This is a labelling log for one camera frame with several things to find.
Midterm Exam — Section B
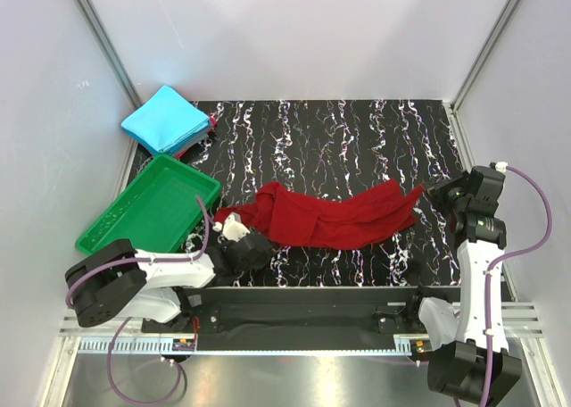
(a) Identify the red t shirt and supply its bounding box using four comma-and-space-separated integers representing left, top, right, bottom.
214, 179, 424, 250

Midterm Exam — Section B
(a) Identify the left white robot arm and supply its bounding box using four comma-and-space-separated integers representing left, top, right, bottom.
64, 212, 277, 332

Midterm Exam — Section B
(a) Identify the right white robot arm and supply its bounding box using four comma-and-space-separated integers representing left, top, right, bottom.
404, 162, 522, 406

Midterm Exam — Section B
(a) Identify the green plastic tray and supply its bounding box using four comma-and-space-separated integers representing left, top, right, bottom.
76, 154, 221, 255

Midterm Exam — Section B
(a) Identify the folded grey shirt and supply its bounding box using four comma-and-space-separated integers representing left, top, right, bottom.
171, 128, 210, 159

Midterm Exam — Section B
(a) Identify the folded light blue shirt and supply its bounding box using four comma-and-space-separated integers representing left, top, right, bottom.
121, 86, 209, 155

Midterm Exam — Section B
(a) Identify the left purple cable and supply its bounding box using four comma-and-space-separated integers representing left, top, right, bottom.
65, 195, 215, 404

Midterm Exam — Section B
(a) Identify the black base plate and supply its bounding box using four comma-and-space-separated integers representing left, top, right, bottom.
142, 287, 459, 347

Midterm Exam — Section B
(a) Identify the white slotted cable duct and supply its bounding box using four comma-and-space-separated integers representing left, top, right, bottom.
79, 335, 432, 357

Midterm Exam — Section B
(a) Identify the left aluminium frame post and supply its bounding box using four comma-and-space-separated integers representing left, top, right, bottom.
74, 0, 143, 109

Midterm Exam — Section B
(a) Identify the aluminium frame post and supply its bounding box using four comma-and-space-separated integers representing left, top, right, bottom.
74, 0, 143, 109
450, 0, 523, 113

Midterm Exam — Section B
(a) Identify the right aluminium frame post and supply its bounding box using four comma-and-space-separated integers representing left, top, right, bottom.
450, 0, 523, 113

